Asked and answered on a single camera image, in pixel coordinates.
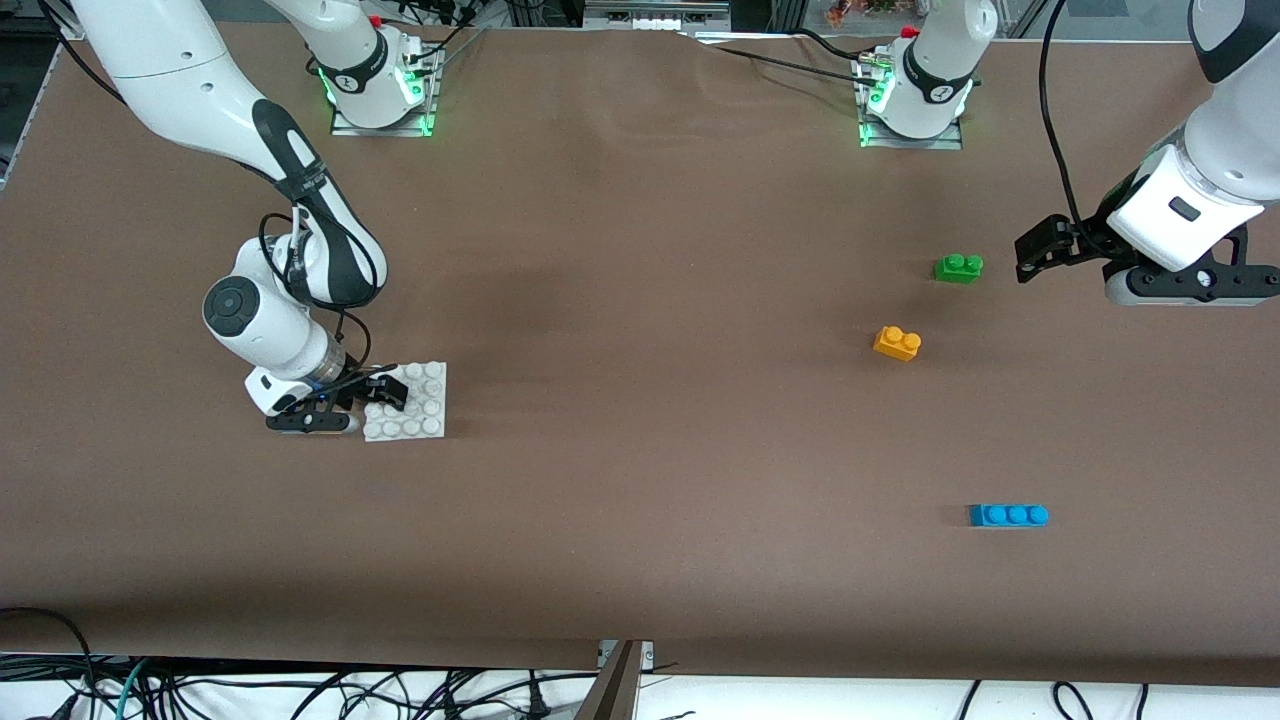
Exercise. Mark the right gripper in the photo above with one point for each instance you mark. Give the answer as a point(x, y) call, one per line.
point(363, 385)

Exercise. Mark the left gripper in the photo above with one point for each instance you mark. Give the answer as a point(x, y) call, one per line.
point(1093, 239)

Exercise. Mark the white studded base plate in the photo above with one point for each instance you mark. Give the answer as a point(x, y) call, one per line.
point(425, 410)

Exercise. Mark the yellow two-stud block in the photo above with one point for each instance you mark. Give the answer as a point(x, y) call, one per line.
point(896, 345)

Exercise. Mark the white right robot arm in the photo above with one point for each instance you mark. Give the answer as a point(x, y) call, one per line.
point(160, 60)

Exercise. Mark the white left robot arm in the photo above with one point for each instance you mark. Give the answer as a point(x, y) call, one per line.
point(940, 60)

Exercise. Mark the green two-stud block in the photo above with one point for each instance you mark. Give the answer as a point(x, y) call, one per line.
point(957, 270)

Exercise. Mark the blue three-stud block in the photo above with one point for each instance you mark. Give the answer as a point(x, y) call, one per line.
point(1008, 516)

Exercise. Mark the brown table cover sheet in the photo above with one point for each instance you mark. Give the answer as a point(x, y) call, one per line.
point(640, 250)

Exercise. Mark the dark grey metal bar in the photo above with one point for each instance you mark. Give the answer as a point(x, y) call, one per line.
point(615, 690)

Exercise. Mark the white power strip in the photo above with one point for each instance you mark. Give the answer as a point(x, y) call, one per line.
point(650, 23)

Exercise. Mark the aluminium frame post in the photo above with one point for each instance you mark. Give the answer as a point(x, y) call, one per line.
point(788, 14)

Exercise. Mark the silver metal table bracket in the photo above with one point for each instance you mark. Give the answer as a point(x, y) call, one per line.
point(648, 655)

